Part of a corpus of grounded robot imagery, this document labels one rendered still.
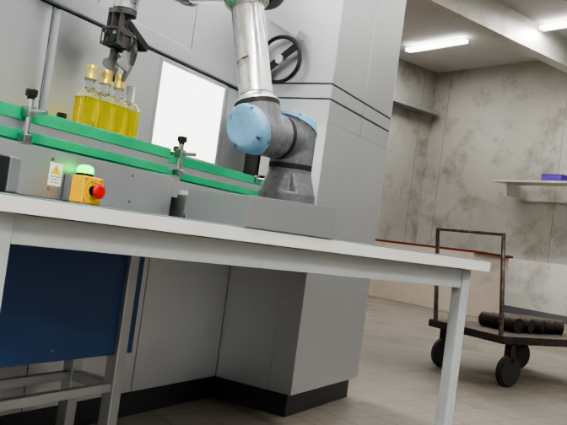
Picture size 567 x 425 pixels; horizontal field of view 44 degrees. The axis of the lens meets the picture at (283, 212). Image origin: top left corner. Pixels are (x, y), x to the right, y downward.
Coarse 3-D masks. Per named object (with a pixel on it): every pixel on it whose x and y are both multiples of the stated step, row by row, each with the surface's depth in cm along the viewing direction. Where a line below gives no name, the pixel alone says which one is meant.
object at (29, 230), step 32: (0, 224) 137; (32, 224) 141; (64, 224) 145; (96, 224) 149; (0, 256) 137; (160, 256) 159; (192, 256) 164; (224, 256) 170; (256, 256) 176; (288, 256) 182; (320, 256) 189; (352, 256) 196; (0, 288) 137; (448, 320) 229; (448, 352) 227; (448, 384) 226; (448, 416) 226
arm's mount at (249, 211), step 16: (192, 192) 188; (208, 192) 182; (224, 192) 176; (192, 208) 187; (208, 208) 181; (224, 208) 175; (240, 208) 169; (256, 208) 169; (272, 208) 172; (288, 208) 175; (304, 208) 178; (320, 208) 181; (336, 208) 185; (240, 224) 169; (256, 224) 169; (272, 224) 172; (288, 224) 175; (304, 224) 178; (320, 224) 182
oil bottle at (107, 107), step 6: (102, 96) 209; (108, 96) 210; (102, 102) 208; (108, 102) 210; (114, 102) 212; (102, 108) 208; (108, 108) 210; (114, 108) 212; (102, 114) 208; (108, 114) 210; (102, 120) 208; (108, 120) 210; (102, 126) 209; (108, 126) 211
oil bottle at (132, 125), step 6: (132, 102) 221; (132, 108) 220; (138, 108) 222; (132, 114) 220; (138, 114) 222; (132, 120) 220; (138, 120) 223; (126, 126) 218; (132, 126) 220; (126, 132) 218; (132, 132) 221
